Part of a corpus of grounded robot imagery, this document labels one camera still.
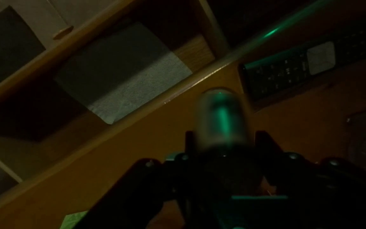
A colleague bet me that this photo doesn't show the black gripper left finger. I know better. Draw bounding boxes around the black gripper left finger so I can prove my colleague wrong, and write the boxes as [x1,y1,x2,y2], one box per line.
[82,131,198,229]

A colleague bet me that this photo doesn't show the grey cloth in drawer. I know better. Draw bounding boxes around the grey cloth in drawer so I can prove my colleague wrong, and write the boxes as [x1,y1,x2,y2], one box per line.
[54,23,192,125]

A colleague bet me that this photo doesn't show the glass jar with white lid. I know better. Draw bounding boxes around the glass jar with white lid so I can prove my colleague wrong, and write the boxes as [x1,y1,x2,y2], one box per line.
[195,88,251,151]

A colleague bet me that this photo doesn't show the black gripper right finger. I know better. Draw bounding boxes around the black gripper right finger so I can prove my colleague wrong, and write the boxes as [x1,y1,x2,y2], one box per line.
[254,131,366,229]

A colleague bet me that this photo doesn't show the wooden nightstand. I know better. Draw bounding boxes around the wooden nightstand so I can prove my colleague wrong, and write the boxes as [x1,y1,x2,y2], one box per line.
[0,0,366,229]

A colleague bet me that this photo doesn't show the open wooden drawer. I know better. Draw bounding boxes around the open wooden drawer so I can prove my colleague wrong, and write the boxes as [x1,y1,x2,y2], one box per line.
[0,0,214,196]

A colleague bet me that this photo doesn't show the black remote control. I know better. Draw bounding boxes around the black remote control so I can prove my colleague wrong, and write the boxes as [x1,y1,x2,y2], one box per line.
[239,15,366,102]

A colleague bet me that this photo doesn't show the dark floor rug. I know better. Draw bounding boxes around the dark floor rug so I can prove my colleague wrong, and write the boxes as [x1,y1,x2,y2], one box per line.
[0,6,44,83]

